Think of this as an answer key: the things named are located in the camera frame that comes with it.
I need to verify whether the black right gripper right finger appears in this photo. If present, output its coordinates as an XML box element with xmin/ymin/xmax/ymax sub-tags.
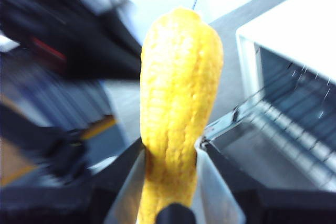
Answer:
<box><xmin>194</xmin><ymin>142</ymin><xmax>336</xmax><ymax>224</ymax></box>

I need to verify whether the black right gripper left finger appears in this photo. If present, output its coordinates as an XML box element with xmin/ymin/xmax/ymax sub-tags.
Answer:
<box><xmin>0</xmin><ymin>137</ymin><xmax>146</xmax><ymax>224</ymax></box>

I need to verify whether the glass oven door with handle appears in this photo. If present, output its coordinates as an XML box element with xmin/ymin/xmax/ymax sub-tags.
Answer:
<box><xmin>202</xmin><ymin>95</ymin><xmax>336</xmax><ymax>193</ymax></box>

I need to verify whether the yellow corn cob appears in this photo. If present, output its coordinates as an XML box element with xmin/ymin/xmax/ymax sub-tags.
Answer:
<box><xmin>138</xmin><ymin>7</ymin><xmax>224</xmax><ymax>224</ymax></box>

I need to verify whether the cream Toshiba toaster oven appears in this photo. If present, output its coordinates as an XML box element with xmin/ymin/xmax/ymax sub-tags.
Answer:
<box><xmin>235</xmin><ymin>0</ymin><xmax>336</xmax><ymax>156</ymax></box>

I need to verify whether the metal wire oven rack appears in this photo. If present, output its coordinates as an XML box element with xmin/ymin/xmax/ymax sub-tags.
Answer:
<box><xmin>251</xmin><ymin>87</ymin><xmax>336</xmax><ymax>172</ymax></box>

